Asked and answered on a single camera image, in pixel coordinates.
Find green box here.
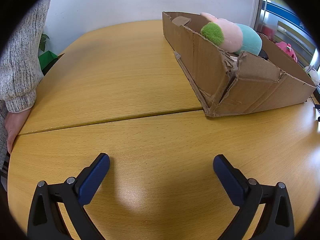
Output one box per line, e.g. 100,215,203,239
40,51,59,72

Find white panda plush toy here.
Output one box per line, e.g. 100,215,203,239
304,65,320,85

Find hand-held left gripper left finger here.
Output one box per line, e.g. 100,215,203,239
27,153,111,240

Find brown cardboard box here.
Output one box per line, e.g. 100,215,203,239
162,11,317,117

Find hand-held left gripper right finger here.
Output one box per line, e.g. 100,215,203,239
213,154,295,240

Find glass door with blue band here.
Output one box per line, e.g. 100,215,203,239
260,0,320,73

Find pink teal green plush toy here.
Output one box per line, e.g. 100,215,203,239
200,12,263,55

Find green potted plant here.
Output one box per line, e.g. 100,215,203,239
38,33,50,53

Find black cable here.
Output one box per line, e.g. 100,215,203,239
310,96,320,130

